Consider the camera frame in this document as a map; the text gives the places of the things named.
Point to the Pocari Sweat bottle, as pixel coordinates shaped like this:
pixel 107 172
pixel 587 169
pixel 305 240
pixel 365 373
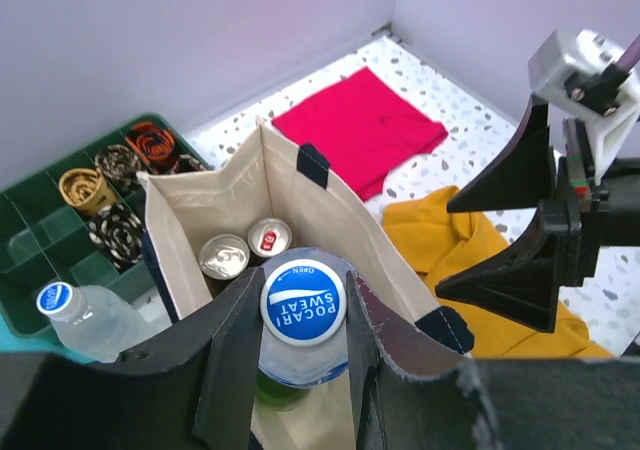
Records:
pixel 303 305

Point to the silver top can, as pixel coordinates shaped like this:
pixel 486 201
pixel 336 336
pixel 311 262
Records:
pixel 222 259

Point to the black white rolled tie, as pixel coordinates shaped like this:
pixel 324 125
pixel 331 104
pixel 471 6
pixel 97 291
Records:
pixel 116 231

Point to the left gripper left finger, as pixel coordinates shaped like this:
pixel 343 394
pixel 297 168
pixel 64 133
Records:
pixel 191 386

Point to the brown pink rolled tie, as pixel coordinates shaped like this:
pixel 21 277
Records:
pixel 187 163

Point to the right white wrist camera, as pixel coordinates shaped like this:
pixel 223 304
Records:
pixel 592 78

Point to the green compartment tray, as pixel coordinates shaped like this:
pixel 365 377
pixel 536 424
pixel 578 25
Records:
pixel 44 240

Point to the green glass bottle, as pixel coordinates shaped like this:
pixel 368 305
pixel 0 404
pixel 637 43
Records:
pixel 277 395

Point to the brown patterned rolled tie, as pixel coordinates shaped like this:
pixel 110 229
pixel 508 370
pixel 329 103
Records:
pixel 120 165

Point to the orange black rolled tie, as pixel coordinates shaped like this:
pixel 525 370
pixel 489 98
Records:
pixel 154 145

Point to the mustard yellow cloth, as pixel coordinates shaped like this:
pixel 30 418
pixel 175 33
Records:
pixel 511 307

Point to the small clear water bottle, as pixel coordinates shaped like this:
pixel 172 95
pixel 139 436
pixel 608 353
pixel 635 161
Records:
pixel 93 321

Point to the teal folded cloth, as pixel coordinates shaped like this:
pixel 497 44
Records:
pixel 11 343

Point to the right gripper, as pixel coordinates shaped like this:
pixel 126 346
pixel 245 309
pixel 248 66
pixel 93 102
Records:
pixel 604 212

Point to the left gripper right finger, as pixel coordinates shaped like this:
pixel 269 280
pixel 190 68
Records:
pixel 408 391

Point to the beige canvas tote bag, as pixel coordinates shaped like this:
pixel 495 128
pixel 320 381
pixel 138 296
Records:
pixel 271 176

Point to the red tab can far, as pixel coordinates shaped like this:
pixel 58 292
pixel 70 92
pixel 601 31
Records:
pixel 268 238

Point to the yellow rolled tie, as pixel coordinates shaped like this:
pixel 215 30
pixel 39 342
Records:
pixel 86 190

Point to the red folded cloth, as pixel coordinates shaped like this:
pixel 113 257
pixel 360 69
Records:
pixel 363 128

